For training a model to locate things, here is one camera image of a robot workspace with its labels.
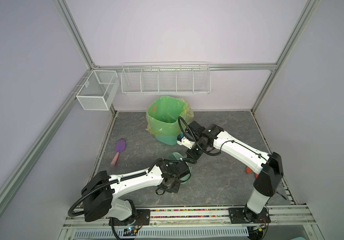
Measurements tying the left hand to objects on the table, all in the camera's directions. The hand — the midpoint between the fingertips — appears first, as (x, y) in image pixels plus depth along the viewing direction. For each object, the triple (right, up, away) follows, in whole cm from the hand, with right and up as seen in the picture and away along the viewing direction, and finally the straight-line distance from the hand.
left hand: (171, 190), depth 76 cm
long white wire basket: (-4, +65, +22) cm, 69 cm away
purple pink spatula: (-36, +19, +25) cm, 48 cm away
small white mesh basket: (-50, +57, +23) cm, 79 cm away
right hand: (+10, +16, +3) cm, 19 cm away
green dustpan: (+7, +10, -11) cm, 17 cm away
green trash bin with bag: (-5, +40, +29) cm, 49 cm away
